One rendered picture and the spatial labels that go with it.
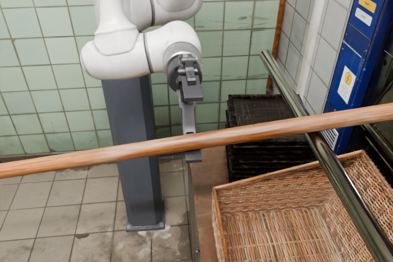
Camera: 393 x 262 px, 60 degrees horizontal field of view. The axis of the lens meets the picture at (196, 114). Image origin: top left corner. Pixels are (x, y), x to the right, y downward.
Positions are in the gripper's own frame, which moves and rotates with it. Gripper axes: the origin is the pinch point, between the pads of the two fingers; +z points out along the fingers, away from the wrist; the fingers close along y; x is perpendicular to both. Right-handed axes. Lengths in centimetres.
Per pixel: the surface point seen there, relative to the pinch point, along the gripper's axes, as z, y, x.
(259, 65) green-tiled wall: -121, 55, -50
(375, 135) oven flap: -22, 25, -54
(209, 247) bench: -15, 62, -6
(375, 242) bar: 23.1, 2.2, -21.1
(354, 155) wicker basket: -25, 36, -53
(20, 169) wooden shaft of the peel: -3.7, 10.2, 32.9
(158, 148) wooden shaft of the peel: -1.1, 5.1, 6.3
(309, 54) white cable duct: -78, 28, -58
